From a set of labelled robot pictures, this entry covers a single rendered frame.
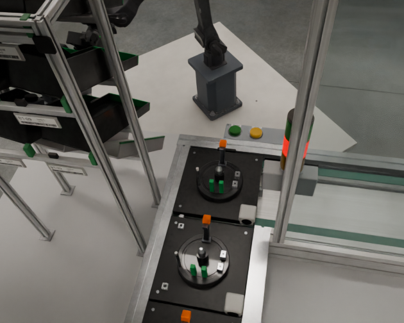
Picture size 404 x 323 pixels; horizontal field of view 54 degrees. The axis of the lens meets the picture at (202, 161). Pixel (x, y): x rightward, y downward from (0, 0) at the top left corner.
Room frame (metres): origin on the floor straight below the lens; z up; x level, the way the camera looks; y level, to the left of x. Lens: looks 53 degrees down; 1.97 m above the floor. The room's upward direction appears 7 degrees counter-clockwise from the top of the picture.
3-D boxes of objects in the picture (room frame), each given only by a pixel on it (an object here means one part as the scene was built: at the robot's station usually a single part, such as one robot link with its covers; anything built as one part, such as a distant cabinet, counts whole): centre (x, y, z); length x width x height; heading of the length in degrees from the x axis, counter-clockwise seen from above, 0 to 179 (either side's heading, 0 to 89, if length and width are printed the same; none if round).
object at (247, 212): (0.54, -0.11, 0.97); 0.05 x 0.05 x 0.04; 73
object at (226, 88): (1.10, -0.09, 0.96); 0.15 x 0.15 x 0.20; 26
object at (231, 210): (0.66, -0.05, 0.96); 0.24 x 0.24 x 0.02; 73
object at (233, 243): (0.41, 0.03, 1.01); 0.24 x 0.24 x 0.13; 73
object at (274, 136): (0.84, -0.19, 0.93); 0.21 x 0.07 x 0.06; 73
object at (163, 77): (1.08, -0.04, 0.84); 0.90 x 0.70 x 0.03; 26
